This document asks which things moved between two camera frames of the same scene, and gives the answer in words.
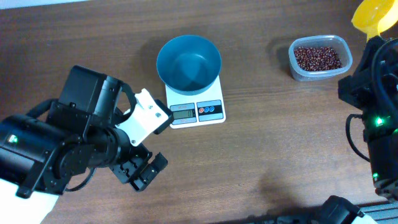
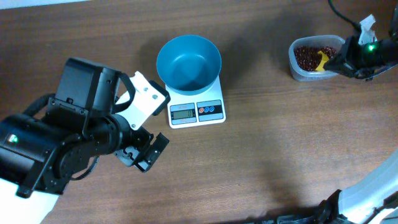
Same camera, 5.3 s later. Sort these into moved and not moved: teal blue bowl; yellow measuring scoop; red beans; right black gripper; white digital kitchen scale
Moved: right black gripper; yellow measuring scoop
Not moved: teal blue bowl; red beans; white digital kitchen scale
